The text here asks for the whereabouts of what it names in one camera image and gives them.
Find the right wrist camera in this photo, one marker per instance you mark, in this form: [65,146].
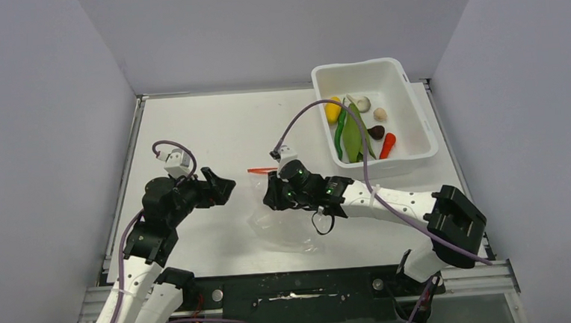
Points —
[283,155]

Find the orange carrot toy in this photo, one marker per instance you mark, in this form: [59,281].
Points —
[388,144]

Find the beige garlic bulb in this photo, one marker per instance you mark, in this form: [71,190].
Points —
[380,115]

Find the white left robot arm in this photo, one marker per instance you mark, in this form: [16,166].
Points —
[146,291]

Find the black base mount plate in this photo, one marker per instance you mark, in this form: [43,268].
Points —
[378,293]

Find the green leafy vegetable toy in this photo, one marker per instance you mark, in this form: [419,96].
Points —
[352,137]

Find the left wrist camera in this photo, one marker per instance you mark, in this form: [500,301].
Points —
[178,165]

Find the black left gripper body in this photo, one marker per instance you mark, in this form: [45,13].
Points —
[190,194]

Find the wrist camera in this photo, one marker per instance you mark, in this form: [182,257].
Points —
[178,165]
[283,155]

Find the brown mushroom toy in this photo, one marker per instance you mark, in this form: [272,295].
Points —
[376,132]

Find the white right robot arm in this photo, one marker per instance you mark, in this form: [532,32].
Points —
[453,225]

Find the clear orange zip bag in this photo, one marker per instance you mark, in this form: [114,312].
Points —
[286,231]

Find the aluminium table frame rail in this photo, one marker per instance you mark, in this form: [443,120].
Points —
[498,278]

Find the yellow corn toy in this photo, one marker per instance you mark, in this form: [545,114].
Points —
[332,110]

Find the green chili pepper toy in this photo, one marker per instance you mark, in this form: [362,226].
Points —
[337,139]

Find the white plastic bin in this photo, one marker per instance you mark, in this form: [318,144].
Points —
[400,138]

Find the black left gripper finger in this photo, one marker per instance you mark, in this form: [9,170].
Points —
[213,181]
[220,191]

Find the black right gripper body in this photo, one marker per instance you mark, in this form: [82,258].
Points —
[285,197]

